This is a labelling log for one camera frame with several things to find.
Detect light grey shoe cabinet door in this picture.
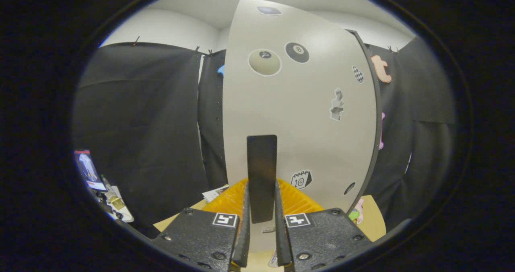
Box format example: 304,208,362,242
222,0,382,253

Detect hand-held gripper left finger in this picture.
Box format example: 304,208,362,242
152,178,251,272

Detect black backdrop cloth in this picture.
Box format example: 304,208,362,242
72,37,457,236

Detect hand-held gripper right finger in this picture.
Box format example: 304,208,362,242
275,178,373,272

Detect green plush toy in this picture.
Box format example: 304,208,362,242
348,198,365,224

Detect brass coloured object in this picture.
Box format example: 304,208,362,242
105,192,124,210

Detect colourful printed poster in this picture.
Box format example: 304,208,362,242
74,149,107,192

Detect grey shoe cabinet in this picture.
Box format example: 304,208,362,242
347,29,383,214

